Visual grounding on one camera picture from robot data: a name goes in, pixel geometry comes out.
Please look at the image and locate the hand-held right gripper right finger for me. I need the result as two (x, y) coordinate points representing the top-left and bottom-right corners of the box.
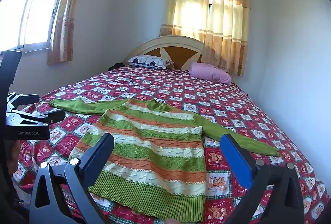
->
(220, 133), (306, 224)

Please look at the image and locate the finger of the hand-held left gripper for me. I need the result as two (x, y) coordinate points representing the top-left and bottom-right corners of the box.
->
(8, 93), (40, 111)
(16, 110), (66, 127)

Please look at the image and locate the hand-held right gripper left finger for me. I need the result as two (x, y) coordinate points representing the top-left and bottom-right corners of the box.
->
(29, 133), (115, 224)

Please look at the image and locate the green orange striped knit sweater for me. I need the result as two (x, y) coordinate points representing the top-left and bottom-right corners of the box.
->
(49, 98), (281, 222)

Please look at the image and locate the person's left hand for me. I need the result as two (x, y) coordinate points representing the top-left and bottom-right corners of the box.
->
(4, 140), (20, 182)

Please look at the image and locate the bed with red patchwork quilt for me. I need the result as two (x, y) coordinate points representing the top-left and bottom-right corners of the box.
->
(12, 66), (330, 224)

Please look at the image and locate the dark cloth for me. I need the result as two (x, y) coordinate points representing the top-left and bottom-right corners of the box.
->
(107, 62), (125, 72)

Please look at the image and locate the pink pillow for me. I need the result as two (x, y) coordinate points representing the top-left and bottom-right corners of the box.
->
(189, 62), (232, 85)

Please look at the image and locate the white framed sliding window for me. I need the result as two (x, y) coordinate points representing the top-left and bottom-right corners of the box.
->
(0, 0), (78, 52)

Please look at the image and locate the yellow patterned curtain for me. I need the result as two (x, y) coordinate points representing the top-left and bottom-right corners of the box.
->
(203, 0), (251, 77)
(159, 0), (210, 38)
(47, 0), (94, 65)

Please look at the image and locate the white pillow with dark shapes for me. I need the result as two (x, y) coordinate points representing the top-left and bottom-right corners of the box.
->
(127, 55), (168, 70)

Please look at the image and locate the cream and brown wooden headboard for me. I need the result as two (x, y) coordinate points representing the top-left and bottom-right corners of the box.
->
(123, 35), (216, 71)

